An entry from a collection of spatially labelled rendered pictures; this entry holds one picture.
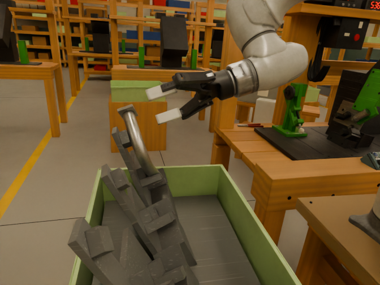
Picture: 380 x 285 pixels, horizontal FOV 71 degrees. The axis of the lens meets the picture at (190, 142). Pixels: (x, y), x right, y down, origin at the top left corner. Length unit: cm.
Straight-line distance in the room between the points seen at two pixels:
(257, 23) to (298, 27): 89
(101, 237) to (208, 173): 60
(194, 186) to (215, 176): 8
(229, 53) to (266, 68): 77
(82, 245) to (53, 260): 165
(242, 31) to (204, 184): 51
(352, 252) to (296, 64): 50
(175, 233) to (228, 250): 17
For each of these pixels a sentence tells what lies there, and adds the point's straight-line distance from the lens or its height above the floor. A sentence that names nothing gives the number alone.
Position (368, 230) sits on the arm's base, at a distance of 92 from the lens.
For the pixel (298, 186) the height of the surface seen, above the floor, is 86.
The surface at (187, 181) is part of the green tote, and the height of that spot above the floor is 90.
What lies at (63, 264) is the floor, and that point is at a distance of 198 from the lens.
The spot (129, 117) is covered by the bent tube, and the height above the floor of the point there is 117.
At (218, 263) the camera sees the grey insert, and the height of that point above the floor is 85.
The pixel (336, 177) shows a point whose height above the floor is 89.
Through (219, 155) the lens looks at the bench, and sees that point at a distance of 160.
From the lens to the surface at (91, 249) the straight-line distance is 38.
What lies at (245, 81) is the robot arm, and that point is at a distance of 69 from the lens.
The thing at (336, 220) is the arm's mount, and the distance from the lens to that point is 93.
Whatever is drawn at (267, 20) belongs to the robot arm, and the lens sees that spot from 77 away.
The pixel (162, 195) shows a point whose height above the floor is 92.
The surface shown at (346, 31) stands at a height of 143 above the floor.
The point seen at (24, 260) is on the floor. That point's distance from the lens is 209.
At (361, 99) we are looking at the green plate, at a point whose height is 112.
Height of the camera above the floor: 138
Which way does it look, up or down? 22 degrees down
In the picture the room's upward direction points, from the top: 4 degrees clockwise
